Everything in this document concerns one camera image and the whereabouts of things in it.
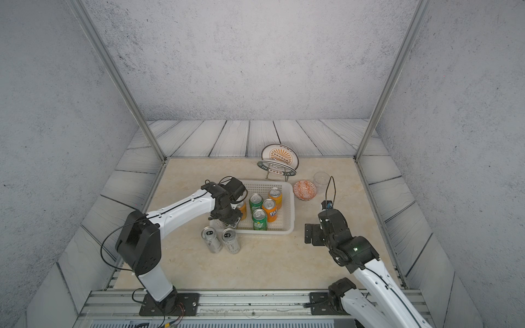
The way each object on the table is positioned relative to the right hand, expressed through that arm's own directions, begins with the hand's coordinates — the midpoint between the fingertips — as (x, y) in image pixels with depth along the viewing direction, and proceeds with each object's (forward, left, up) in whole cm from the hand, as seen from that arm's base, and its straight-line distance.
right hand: (319, 228), depth 76 cm
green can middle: (+14, +25, -4) cm, 29 cm away
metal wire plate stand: (+33, +10, -10) cm, 37 cm away
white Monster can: (-3, +33, -1) cm, 33 cm away
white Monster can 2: (-2, +41, -2) cm, 41 cm away
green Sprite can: (+6, +23, -5) cm, 24 cm away
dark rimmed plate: (+32, +15, -1) cm, 35 cm away
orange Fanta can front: (+12, +18, -4) cm, 22 cm away
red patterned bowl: (+28, +2, -14) cm, 31 cm away
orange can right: (+18, +16, -4) cm, 25 cm away
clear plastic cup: (+33, -8, -13) cm, 36 cm away
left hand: (+7, +34, -7) cm, 35 cm away
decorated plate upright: (+40, +14, 0) cm, 42 cm away
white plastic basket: (+9, +12, -14) cm, 21 cm away
